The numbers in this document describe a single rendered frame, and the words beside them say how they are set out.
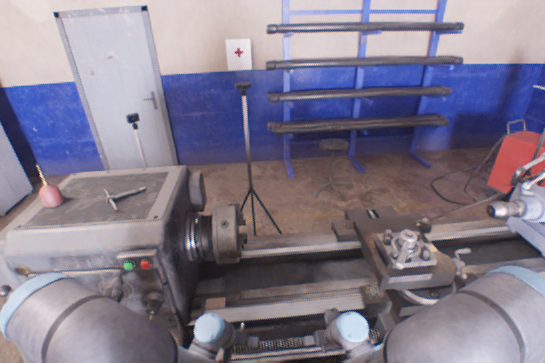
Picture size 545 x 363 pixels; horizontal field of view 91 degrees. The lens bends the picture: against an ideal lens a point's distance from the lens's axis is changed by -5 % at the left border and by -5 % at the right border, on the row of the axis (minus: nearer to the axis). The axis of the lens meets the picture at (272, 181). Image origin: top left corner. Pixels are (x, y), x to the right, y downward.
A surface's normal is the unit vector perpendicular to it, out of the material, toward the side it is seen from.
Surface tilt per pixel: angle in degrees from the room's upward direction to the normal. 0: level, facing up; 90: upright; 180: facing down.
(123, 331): 37
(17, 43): 90
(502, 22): 90
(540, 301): 25
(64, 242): 45
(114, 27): 90
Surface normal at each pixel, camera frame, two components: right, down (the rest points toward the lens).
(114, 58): 0.09, 0.49
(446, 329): -0.62, -0.62
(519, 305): 0.07, -0.72
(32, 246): 0.04, -0.26
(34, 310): -0.21, -0.59
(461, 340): -0.48, -0.44
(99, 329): 0.43, -0.67
